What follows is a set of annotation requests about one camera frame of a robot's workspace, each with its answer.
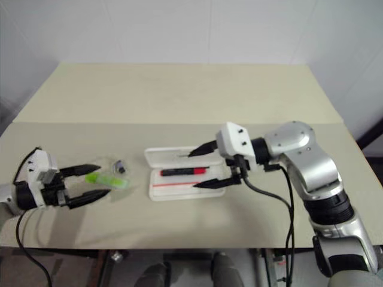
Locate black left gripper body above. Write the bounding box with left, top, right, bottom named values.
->
left=40, top=171, right=71, bottom=208

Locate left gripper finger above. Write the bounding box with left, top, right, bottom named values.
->
left=66, top=188, right=113, bottom=209
left=59, top=163, right=102, bottom=178

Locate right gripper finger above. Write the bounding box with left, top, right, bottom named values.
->
left=187, top=139, right=220, bottom=158
left=192, top=176, right=241, bottom=190

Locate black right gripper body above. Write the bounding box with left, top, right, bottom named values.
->
left=226, top=154, right=251, bottom=185

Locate green highlighter marker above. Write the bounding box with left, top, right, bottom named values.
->
left=84, top=172, right=127, bottom=190

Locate red marker with black cap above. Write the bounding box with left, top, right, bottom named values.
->
left=159, top=166, right=211, bottom=178

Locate white plastic pencil case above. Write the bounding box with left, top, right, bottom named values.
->
left=144, top=145, right=227, bottom=201

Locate small black grey object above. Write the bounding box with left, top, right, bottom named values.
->
left=111, top=160, right=129, bottom=175

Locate metal table leg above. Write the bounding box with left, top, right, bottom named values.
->
left=253, top=248, right=285, bottom=287
left=98, top=249, right=126, bottom=287

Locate grey rounded shape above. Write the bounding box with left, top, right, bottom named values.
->
left=139, top=262, right=172, bottom=287
left=210, top=252, right=238, bottom=287

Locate dark object beside table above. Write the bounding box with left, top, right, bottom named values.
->
left=355, top=112, right=383, bottom=157

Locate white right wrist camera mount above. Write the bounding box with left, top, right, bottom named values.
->
left=215, top=121, right=260, bottom=173

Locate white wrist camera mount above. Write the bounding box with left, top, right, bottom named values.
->
left=14, top=148, right=59, bottom=207
left=215, top=121, right=260, bottom=173

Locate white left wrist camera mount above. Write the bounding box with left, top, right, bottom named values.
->
left=14, top=148, right=59, bottom=207

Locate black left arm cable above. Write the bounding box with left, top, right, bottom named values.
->
left=15, top=213, right=52, bottom=287

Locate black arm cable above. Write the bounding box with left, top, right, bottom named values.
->
left=15, top=213, right=52, bottom=287
left=239, top=155, right=296, bottom=287

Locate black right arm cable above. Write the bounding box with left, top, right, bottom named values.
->
left=239, top=155, right=296, bottom=287

